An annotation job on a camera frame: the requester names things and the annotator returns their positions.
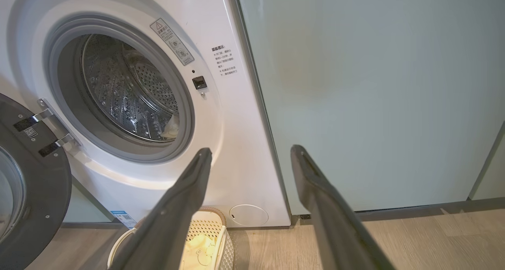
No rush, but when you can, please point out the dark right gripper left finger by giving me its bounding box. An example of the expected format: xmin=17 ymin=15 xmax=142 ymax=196
xmin=108 ymin=148 xmax=213 ymax=270

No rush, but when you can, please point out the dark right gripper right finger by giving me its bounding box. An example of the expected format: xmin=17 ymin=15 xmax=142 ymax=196
xmin=291 ymin=145 xmax=397 ymax=270

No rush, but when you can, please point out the pale yellow garment blue trim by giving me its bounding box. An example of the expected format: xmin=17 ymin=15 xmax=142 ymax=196
xmin=185 ymin=233 xmax=218 ymax=268

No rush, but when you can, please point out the pale yellow bear-print garment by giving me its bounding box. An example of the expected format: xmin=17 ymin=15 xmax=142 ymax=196
xmin=159 ymin=114 xmax=180 ymax=141

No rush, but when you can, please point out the black round glass washer door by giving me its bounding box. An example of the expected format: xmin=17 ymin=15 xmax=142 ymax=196
xmin=0 ymin=93 xmax=73 ymax=270

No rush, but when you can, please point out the white front-load washing machine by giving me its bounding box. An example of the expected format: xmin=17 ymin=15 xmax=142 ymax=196
xmin=0 ymin=0 xmax=292 ymax=228

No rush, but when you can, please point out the pale green cabinet panel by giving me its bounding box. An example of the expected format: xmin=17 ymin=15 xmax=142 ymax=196
xmin=233 ymin=0 xmax=505 ymax=216

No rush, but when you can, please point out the stainless steel washing machine drum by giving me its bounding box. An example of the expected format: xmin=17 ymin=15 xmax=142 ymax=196
xmin=79 ymin=34 xmax=180 ymax=143

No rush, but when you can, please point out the metal door hinge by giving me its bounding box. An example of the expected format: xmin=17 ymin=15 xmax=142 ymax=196
xmin=13 ymin=98 xmax=82 ymax=158

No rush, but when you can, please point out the cream perforated basket brown rim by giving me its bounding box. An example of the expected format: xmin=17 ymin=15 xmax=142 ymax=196
xmin=107 ymin=206 xmax=234 ymax=270

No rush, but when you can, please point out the blue energy label sticker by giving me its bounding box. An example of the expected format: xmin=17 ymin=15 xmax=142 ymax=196
xmin=110 ymin=210 xmax=137 ymax=229

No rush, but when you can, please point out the round white filter cover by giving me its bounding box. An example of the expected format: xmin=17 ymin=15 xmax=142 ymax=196
xmin=229 ymin=204 xmax=270 ymax=227

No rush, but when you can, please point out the printed text notice sticker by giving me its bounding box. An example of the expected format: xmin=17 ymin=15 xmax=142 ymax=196
xmin=211 ymin=45 xmax=238 ymax=77

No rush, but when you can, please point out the grey warning sticker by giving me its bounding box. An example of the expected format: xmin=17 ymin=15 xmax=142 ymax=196
xmin=150 ymin=18 xmax=195 ymax=66

